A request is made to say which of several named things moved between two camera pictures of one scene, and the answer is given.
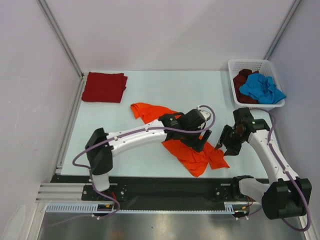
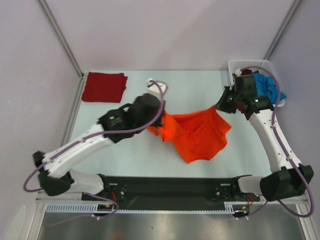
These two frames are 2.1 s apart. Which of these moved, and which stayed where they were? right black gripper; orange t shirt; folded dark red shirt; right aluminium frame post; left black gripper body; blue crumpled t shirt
Moved: right black gripper; left black gripper body; orange t shirt
Stayed: blue crumpled t shirt; folded dark red shirt; right aluminium frame post
